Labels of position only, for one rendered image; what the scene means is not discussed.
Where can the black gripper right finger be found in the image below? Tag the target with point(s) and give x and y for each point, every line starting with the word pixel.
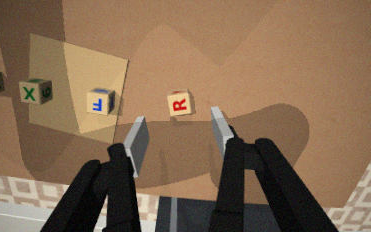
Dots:
pixel 294 207

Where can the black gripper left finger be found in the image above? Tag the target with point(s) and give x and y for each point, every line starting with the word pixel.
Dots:
pixel 79 208

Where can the beige flat mat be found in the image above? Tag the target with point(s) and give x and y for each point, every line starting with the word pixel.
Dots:
pixel 74 71

